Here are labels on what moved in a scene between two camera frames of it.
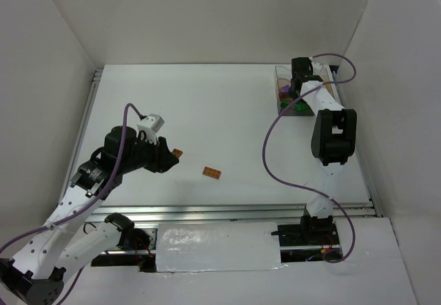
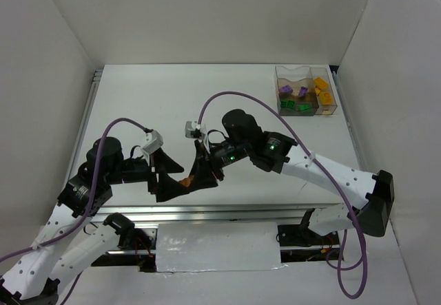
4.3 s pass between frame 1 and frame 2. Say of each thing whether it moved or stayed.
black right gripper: moved
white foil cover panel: stayed
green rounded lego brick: stayed
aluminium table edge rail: stayed
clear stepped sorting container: stayed
